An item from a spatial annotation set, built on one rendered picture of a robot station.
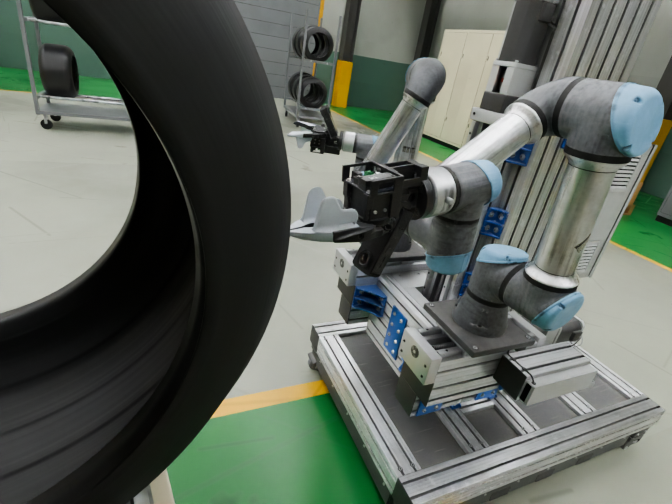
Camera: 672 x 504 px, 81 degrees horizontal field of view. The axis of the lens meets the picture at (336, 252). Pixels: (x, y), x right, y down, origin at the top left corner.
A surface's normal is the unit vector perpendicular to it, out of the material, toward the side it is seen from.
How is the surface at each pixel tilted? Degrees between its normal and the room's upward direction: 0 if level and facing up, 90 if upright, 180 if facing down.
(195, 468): 0
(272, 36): 90
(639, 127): 82
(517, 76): 90
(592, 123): 97
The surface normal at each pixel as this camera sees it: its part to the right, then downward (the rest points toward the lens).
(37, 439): -0.07, -0.83
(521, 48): -0.36, 0.36
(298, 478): 0.15, -0.88
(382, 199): 0.52, 0.45
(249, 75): 0.95, -0.08
